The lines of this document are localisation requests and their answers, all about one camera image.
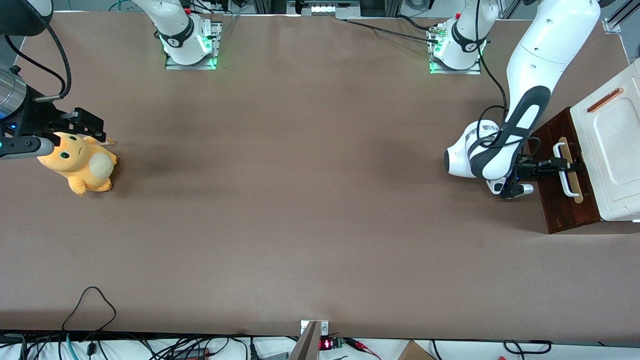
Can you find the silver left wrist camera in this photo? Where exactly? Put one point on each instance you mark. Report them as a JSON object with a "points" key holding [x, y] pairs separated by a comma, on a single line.
{"points": [[520, 190]]}

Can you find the black power adapter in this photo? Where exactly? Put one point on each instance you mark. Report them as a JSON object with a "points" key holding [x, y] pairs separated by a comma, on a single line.
{"points": [[192, 354]]}

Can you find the brown wooden drawer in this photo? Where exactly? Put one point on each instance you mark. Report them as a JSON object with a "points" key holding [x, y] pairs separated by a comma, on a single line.
{"points": [[550, 210]]}

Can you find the module with red display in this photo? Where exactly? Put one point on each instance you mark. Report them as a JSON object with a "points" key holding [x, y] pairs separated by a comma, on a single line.
{"points": [[326, 344]]}

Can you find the brown cardboard piece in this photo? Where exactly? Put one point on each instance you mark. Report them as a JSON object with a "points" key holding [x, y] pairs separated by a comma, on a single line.
{"points": [[415, 352]]}

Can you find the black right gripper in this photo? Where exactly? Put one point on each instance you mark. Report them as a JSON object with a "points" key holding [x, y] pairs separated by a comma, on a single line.
{"points": [[36, 116]]}

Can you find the yellow plush toy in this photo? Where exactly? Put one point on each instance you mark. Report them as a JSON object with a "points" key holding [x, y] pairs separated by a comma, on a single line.
{"points": [[85, 170]]}

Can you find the aluminium frame profile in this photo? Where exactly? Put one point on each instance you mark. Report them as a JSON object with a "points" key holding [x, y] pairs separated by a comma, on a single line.
{"points": [[611, 25]]}

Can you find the grey device with white lights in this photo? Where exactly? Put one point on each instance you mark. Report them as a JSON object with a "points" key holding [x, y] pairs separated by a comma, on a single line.
{"points": [[325, 7]]}

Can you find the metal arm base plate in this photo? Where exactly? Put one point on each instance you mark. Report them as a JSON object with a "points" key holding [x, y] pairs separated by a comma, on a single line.
{"points": [[455, 71], [216, 40]]}

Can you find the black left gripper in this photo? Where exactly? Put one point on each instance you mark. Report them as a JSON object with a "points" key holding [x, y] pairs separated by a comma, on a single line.
{"points": [[532, 167]]}

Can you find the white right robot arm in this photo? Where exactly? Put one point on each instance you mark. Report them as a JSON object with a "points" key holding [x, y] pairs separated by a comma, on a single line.
{"points": [[175, 25]]}

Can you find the orange bar on cabinet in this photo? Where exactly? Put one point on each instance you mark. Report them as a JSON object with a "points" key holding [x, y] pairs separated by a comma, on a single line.
{"points": [[605, 100]]}

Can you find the white drawer cabinet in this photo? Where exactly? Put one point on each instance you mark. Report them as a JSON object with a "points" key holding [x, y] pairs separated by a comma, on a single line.
{"points": [[620, 150]]}

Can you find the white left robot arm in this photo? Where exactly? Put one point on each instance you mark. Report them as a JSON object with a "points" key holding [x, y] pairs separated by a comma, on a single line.
{"points": [[550, 40]]}

